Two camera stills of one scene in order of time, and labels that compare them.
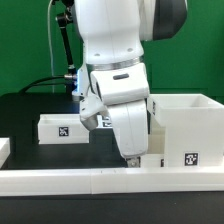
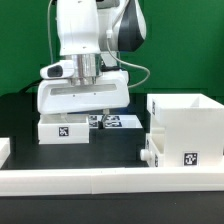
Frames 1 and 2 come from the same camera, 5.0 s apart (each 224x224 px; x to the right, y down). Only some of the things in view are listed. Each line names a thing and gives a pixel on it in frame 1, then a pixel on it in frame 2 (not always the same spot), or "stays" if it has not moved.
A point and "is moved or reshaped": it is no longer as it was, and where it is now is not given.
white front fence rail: (103, 181) stays
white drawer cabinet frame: (193, 128) stays
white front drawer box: (152, 161) is moved or reshaped
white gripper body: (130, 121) -> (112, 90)
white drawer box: (62, 129) stays
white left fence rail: (5, 150) stays
